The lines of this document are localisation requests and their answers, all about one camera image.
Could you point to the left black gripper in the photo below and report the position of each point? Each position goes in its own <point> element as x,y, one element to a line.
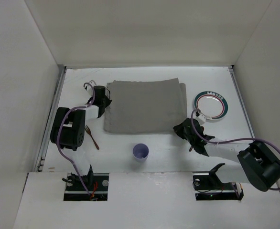
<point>107,101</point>

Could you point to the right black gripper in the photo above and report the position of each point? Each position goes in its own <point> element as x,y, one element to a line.
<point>184,129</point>

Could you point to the brown wooden fork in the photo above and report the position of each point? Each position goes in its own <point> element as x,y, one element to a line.
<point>88,131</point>

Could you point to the white plate green red rim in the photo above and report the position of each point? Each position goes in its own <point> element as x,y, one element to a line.
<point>211,104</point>

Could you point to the grey cloth placemat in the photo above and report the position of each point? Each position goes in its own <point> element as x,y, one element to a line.
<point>145,107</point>

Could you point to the purple plastic cup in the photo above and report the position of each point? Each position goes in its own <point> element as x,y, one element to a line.
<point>140,152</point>

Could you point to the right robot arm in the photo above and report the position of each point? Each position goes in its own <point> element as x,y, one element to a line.
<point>259,159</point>

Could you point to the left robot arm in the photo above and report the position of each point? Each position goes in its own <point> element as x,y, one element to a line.
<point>68,130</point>

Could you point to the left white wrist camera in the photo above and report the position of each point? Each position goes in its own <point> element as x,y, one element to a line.
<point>89,85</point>

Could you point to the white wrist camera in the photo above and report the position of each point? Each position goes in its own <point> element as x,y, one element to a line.
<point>200,118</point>
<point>89,85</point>

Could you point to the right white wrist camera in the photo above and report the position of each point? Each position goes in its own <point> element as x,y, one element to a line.
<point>200,118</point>

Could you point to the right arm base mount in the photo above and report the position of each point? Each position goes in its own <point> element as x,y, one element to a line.
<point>207,186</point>

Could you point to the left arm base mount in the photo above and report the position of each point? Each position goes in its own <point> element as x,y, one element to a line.
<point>96,184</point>

